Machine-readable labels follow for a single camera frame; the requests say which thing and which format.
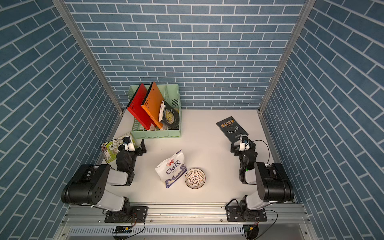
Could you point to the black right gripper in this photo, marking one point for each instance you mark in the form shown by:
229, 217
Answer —
237, 151

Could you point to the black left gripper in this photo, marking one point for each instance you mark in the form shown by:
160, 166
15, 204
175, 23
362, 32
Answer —
135, 151

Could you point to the white oats bag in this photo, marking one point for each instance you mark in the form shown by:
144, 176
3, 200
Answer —
171, 169

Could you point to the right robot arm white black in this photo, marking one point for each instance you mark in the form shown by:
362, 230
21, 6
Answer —
273, 184

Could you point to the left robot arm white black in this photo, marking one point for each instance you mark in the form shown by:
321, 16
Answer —
87, 187

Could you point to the black Chinese title book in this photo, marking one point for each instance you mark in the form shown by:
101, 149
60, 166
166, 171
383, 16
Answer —
231, 129

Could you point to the green illustrated booklet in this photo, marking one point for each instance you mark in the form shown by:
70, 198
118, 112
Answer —
111, 148

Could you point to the black Sixpence book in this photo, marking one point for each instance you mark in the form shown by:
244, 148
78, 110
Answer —
169, 116

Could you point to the red perforated divider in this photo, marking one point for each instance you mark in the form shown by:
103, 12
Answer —
135, 108

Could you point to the orange perforated divider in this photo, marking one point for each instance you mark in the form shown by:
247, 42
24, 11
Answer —
152, 104

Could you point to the mint green file crate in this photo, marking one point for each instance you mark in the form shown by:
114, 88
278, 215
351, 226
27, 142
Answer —
171, 95

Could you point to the small black electronics board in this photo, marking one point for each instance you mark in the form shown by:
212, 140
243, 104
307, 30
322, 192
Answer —
123, 230

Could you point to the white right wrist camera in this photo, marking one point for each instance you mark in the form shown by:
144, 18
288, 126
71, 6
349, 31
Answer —
245, 143

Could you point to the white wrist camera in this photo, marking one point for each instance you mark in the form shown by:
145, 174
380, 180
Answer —
128, 144
245, 143

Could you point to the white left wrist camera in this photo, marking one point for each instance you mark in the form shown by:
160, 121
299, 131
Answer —
128, 144

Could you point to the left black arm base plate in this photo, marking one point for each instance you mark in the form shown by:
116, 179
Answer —
137, 214

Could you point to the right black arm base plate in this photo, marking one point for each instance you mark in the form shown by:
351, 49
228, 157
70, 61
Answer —
234, 214

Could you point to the round black connector under rail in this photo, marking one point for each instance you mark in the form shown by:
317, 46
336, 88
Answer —
251, 232

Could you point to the aluminium mounting rail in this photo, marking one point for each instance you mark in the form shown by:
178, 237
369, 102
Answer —
178, 214

